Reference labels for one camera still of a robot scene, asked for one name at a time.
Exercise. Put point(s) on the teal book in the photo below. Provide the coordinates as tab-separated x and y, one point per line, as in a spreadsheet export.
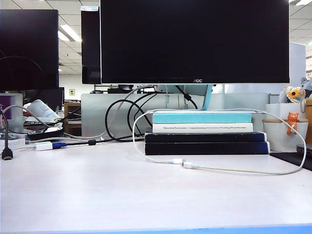
202	118

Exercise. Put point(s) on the white book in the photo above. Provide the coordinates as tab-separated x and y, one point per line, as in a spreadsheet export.
202	127

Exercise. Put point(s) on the thick black book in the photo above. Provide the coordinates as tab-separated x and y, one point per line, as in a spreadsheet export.
204	137
207	148

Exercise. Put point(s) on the large black computer monitor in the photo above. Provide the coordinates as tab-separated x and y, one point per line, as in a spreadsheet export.
195	41

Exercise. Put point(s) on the wooden desk shelf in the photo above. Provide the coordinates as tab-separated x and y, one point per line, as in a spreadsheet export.
71	124

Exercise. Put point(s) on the dark monitor with white label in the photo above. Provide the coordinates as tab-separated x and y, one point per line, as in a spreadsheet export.
90	48

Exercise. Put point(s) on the white printed tube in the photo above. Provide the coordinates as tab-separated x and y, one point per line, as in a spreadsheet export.
44	110

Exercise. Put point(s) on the white VGA adapter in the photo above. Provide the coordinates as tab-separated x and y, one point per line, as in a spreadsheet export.
44	146

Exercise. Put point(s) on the stack of magazines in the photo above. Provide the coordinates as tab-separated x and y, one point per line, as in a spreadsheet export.
40	122

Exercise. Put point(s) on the white paper box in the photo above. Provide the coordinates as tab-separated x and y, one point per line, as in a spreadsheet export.
274	111

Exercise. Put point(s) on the white cup with wooden rim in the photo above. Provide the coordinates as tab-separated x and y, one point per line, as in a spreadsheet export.
275	137

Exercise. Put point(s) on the ceiling light panel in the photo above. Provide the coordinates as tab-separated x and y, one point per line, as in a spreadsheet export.
68	33

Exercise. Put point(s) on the orange cat figurine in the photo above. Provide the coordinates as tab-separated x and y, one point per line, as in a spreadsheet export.
292	120

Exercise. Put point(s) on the black mouse pad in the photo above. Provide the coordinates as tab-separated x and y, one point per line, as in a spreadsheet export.
287	159

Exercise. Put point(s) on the sunflower plush toy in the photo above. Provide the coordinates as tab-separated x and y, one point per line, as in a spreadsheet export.
294	93

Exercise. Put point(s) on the silver framed purple sign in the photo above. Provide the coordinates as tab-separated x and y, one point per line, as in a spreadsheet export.
14	117

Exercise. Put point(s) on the black monitor with thin bezel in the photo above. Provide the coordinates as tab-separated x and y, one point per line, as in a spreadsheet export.
28	48

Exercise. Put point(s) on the yellow box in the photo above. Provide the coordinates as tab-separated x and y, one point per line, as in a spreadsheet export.
309	117

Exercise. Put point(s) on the pale blue plush toy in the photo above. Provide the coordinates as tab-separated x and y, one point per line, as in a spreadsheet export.
307	83

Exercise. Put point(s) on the dark grey laptop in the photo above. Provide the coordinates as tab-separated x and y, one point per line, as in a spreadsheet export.
307	149

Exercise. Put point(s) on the wall switch plate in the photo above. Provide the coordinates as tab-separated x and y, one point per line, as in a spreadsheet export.
71	92

